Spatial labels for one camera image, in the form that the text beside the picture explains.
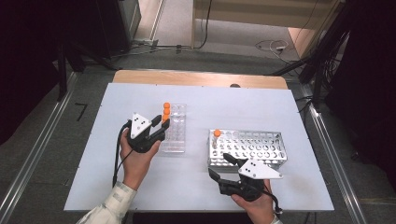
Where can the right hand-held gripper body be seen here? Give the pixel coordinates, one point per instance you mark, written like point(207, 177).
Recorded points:
point(255, 172)

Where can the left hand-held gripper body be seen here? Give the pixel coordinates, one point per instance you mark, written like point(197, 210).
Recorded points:
point(140, 140)

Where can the orange-capped plastic tube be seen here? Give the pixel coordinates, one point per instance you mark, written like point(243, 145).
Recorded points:
point(166, 105)
point(217, 132)
point(166, 111)
point(165, 117)

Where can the clear acrylic tube rack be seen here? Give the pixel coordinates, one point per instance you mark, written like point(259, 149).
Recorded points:
point(177, 130)

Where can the metal tube rack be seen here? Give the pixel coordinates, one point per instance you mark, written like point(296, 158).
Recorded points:
point(258, 146)

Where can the person's left hand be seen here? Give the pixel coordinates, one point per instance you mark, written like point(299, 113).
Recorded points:
point(137, 168)

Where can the person's right hand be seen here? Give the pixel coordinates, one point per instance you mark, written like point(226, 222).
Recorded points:
point(260, 211)

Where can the grey power strip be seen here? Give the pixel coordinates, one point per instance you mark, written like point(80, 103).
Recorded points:
point(144, 42)

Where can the black metal stand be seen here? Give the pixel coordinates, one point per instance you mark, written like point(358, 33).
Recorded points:
point(61, 77)

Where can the dark cabinet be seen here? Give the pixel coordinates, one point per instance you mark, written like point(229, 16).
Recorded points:
point(115, 28)

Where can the aluminium floor rail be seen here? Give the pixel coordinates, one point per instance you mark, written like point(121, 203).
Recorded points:
point(37, 149)
point(327, 140)

